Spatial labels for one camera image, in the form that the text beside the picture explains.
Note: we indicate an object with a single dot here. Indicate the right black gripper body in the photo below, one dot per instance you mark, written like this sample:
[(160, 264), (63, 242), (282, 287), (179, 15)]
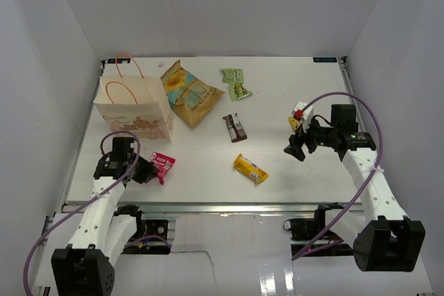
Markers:
[(317, 135)]

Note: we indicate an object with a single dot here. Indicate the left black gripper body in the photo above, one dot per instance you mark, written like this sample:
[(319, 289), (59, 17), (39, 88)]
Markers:
[(142, 170)]

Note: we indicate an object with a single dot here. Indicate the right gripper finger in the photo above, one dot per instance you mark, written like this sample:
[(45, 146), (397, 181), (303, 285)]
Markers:
[(295, 151), (298, 138)]

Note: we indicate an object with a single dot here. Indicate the red candy pouch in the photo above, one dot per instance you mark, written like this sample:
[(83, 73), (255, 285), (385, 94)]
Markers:
[(163, 163)]

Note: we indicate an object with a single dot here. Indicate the yellow m&m's packet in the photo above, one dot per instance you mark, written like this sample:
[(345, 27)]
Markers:
[(294, 123)]

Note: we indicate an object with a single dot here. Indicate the yellow snack bar packet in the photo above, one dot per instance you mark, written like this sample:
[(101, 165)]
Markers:
[(249, 169)]

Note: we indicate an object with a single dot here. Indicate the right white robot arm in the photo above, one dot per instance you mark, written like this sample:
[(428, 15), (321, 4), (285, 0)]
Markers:
[(388, 240)]

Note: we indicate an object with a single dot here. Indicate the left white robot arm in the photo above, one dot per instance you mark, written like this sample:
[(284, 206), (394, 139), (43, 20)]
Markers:
[(86, 265)]

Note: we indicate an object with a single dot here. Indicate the kettle chips bag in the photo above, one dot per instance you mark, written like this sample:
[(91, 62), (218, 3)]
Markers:
[(189, 97)]

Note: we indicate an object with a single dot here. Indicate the brown chocolate bar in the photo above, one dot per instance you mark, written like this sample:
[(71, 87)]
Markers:
[(235, 128)]

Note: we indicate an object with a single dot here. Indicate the blue table corner label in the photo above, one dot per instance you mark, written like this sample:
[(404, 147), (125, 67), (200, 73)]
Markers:
[(324, 59)]

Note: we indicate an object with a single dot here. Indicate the green sour candy packet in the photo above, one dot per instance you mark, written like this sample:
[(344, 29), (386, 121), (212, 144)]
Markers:
[(238, 92)]

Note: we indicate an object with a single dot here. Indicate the light green snack packet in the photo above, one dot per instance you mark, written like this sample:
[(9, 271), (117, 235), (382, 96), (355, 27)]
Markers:
[(233, 75)]

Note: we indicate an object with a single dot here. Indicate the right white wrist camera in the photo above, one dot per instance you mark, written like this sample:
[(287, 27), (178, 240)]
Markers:
[(302, 113)]

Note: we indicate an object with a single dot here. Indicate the aluminium table rail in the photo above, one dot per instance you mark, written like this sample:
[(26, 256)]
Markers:
[(228, 208)]

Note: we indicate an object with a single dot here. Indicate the beige paper bag orange handles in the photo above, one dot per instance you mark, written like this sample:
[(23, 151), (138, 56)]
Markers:
[(137, 104)]

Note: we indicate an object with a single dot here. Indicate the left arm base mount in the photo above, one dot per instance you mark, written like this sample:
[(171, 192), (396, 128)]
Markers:
[(151, 236)]

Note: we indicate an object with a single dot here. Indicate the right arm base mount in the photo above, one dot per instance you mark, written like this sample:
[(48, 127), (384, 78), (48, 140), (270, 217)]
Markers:
[(302, 230)]

